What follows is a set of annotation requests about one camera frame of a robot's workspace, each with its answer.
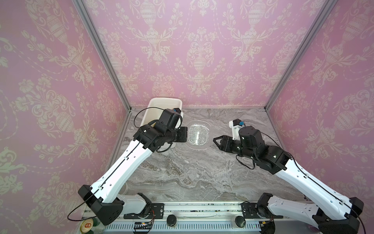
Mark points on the white plastic bin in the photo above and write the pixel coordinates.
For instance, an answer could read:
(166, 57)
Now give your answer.
(152, 114)

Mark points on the jar black lid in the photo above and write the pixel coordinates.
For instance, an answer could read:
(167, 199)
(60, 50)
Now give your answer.
(238, 222)
(172, 220)

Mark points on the green can gold lid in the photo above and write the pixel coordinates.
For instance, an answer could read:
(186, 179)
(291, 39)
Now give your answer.
(90, 226)

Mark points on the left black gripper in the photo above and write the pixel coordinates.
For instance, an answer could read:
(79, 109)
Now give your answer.
(183, 138)

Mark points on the right jar black lid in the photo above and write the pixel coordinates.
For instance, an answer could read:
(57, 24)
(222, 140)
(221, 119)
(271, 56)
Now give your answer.
(238, 222)

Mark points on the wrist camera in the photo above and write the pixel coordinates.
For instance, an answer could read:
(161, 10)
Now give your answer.
(235, 126)
(179, 114)

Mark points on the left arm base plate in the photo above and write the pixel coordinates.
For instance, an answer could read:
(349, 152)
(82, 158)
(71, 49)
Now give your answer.
(154, 210)

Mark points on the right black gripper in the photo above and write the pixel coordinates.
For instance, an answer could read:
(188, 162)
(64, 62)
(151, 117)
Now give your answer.
(227, 142)

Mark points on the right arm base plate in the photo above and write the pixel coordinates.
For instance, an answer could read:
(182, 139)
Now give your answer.
(249, 211)

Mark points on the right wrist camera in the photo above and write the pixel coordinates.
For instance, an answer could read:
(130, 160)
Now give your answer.
(235, 126)

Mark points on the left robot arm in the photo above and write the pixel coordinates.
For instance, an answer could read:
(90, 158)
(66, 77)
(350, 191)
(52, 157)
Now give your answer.
(103, 197)

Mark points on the white slotted cable duct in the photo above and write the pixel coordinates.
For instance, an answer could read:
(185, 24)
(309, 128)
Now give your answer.
(125, 227)

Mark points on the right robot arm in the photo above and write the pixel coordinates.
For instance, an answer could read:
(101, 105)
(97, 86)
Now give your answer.
(329, 211)

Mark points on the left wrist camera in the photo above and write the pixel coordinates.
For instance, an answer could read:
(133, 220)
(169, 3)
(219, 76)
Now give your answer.
(179, 114)

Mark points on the left jar black lid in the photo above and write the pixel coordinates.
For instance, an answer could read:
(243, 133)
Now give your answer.
(172, 220)

